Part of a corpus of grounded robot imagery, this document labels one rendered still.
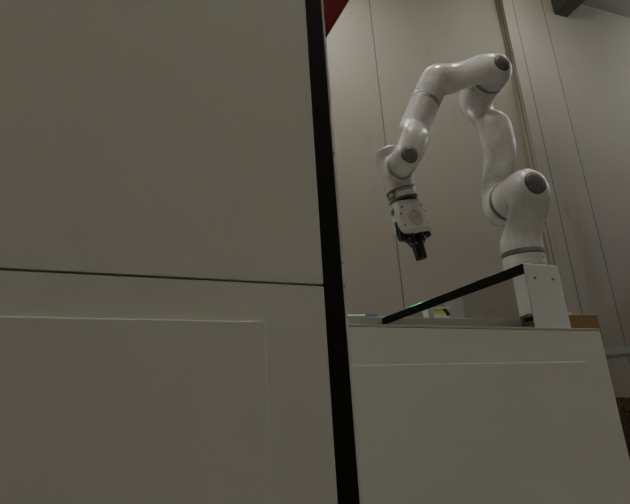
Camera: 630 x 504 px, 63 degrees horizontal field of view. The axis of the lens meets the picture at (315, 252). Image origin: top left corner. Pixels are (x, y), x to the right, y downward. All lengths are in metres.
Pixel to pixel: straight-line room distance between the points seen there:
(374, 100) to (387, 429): 4.48
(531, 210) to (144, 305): 1.23
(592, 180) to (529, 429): 5.55
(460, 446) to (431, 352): 0.14
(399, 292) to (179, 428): 3.95
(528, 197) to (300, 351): 1.12
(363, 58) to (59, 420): 5.04
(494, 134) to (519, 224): 0.30
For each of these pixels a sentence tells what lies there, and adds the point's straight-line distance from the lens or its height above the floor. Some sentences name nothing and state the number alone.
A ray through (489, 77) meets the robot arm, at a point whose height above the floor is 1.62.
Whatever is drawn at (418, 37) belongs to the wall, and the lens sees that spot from 5.87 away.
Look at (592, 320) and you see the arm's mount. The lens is 1.55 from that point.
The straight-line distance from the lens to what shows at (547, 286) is 1.12.
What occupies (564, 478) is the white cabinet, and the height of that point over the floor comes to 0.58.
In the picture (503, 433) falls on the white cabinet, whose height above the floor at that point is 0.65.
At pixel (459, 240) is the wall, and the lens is 4.86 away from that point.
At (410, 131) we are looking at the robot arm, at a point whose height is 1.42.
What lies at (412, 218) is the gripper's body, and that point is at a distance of 1.45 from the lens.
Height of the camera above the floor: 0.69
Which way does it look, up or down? 18 degrees up
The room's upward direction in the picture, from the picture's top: 3 degrees counter-clockwise
